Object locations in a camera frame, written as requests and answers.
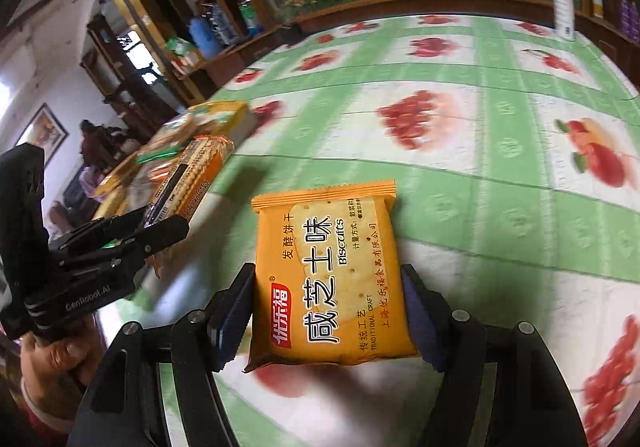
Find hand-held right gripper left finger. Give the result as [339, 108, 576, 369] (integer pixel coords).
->
[75, 263, 257, 447]

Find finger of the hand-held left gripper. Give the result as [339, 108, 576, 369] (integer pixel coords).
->
[59, 215, 191, 274]
[56, 206, 152, 256]

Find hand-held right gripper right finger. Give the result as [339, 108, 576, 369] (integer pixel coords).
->
[400, 264, 588, 447]

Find long cracker packet black barcode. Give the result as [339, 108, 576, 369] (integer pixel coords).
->
[142, 134, 236, 230]

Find square orange biscuit packet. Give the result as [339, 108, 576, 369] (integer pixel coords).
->
[243, 180, 420, 374]

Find long orange cracker packet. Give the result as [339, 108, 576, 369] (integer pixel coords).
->
[196, 100, 257, 142]

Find person's left forearm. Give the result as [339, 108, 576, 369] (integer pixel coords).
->
[0, 367, 81, 447]

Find person's left hand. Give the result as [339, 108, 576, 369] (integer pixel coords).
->
[19, 314, 107, 400]

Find round cracker packet green label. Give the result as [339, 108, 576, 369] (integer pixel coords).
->
[136, 108, 223, 166]

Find fruit print green tablecloth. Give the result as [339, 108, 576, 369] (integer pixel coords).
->
[95, 12, 640, 447]

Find blue plastic bottle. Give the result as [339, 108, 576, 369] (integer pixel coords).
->
[188, 17, 222, 61]

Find wooden shelf cabinet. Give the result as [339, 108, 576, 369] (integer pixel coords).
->
[80, 0, 281, 128]

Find pack of water bottles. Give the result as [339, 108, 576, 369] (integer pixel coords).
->
[206, 4, 242, 46]

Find green white packet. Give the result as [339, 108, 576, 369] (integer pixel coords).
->
[237, 0, 264, 36]

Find white spray bottle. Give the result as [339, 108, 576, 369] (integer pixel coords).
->
[549, 0, 577, 42]

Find purple bottles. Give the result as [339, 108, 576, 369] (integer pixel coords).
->
[618, 0, 640, 29]

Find framed wall picture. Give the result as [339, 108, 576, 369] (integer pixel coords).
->
[15, 102, 70, 164]

